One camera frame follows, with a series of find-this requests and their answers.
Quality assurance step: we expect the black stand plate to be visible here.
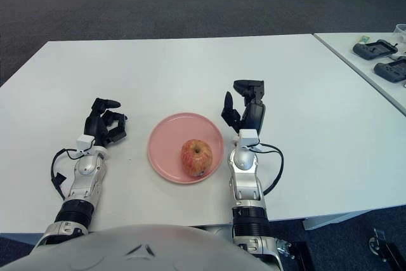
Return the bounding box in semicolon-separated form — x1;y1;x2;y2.
290;241;315;271

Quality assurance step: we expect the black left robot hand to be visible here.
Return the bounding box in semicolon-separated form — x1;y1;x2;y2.
84;97;129;148

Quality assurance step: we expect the black caster wheel stand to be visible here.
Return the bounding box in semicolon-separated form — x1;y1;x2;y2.
367;228;406;271

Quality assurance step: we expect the pink round plate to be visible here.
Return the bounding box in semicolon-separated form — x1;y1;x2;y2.
147;112;225;185

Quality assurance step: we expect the grey handheld controller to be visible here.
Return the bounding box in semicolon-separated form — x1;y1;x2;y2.
352;39;398;60
373;58;406;83

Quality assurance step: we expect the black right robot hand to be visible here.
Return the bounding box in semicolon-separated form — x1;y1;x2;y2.
221;79;266;137

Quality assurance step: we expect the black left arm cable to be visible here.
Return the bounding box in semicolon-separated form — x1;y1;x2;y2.
50;147;88;201

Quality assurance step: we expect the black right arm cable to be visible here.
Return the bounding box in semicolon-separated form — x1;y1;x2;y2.
253;143;285;196

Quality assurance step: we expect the silver robot torso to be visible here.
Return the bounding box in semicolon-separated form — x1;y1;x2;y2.
0;223;273;271

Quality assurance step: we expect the red yellow apple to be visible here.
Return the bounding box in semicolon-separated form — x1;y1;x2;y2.
180;138;213;178

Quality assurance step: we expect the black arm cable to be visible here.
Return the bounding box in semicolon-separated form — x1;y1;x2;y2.
253;143;285;196
50;147;88;201

